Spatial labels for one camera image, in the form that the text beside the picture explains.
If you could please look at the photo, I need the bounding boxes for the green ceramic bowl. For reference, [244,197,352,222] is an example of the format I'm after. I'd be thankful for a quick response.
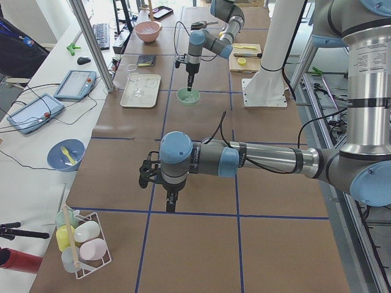
[177,88,200,106]

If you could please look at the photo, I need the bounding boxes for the clear ice cubes in bowl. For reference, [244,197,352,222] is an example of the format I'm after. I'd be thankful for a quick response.
[182,95,198,104]

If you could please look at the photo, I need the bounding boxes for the pink bowl with ice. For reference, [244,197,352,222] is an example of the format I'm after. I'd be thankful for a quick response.
[134,21,163,43]

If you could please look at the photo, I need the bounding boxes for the blue bowl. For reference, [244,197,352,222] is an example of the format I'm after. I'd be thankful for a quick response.
[46,139,86,172]

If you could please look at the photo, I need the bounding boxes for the grey folded cloth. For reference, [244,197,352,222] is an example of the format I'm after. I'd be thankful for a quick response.
[136,54,156,67]

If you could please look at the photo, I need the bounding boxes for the cream bear tray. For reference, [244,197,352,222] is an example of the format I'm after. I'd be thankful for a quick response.
[120,73,161,108]

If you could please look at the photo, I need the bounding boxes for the half lemon slice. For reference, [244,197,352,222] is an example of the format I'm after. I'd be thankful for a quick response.
[237,57,247,66]

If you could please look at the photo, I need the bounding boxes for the wooden cutting board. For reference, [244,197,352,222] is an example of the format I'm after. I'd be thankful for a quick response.
[229,43,262,73]

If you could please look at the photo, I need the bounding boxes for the clear wine glass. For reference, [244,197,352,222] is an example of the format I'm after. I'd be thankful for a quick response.
[128,72,144,97]

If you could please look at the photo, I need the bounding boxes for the steel muddler black tip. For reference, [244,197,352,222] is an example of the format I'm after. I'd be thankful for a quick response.
[233,52,263,59]

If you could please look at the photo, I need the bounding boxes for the small clear glass dish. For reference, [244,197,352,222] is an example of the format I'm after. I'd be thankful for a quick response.
[126,64,137,72]

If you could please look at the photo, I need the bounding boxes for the yellow plastic knife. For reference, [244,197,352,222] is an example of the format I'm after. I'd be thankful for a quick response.
[233,45,257,50]

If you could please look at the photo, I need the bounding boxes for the white plastic cup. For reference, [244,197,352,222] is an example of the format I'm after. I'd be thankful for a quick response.
[73,220,100,243]

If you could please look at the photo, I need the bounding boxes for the pink plastic cup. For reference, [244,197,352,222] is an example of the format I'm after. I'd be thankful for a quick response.
[79,238,108,261]

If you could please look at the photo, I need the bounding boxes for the black keyboard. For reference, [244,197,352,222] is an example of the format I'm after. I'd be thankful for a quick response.
[92,23,110,50]

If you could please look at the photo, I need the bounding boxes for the black computer mouse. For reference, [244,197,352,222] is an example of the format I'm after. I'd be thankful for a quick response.
[76,57,91,65]

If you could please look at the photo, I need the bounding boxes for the far blue teach pendant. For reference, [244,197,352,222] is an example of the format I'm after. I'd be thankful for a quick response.
[54,70,97,101]

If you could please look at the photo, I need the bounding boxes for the blue teach pendant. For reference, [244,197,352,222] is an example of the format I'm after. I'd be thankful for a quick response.
[7,93,65,134]
[54,70,97,101]

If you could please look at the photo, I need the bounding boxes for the green plastic cup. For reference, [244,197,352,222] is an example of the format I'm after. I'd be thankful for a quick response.
[55,210,78,229]

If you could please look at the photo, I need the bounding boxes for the yellow plastic cup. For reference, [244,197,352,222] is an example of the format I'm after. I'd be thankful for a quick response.
[56,225,70,252]

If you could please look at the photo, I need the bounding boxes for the wooden stick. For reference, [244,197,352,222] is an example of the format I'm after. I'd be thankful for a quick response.
[62,204,81,268]

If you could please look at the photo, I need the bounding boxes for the yellow plastic fork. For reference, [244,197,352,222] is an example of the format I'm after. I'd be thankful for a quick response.
[60,146,76,165]

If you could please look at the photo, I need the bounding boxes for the clear plastic cup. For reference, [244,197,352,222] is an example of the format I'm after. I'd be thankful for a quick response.
[61,247,81,273]

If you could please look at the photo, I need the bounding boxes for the green clamp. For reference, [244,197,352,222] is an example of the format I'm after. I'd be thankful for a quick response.
[67,43,81,56]

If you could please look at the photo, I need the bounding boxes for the near blue teach pendant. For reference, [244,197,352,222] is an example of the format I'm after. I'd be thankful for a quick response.
[7,93,65,134]

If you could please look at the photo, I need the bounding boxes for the black tripod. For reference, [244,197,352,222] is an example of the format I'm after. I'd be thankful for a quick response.
[1,222,50,241]

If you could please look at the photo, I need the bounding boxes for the seated person black shirt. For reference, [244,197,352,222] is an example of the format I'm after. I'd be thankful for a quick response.
[1,17,49,79]

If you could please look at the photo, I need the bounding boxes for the red bottle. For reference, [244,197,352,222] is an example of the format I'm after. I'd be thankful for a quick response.
[1,248,43,274]

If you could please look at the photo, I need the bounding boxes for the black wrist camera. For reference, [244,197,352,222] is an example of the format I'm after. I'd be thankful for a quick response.
[139,151,163,189]

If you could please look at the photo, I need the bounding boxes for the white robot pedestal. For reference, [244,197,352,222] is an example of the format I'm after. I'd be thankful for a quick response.
[243,0,307,107]

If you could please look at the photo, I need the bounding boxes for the white wire cup rack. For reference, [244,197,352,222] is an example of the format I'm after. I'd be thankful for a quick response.
[56,205,112,280]

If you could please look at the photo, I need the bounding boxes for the aluminium frame post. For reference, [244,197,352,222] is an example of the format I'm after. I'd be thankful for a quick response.
[69,0,114,93]

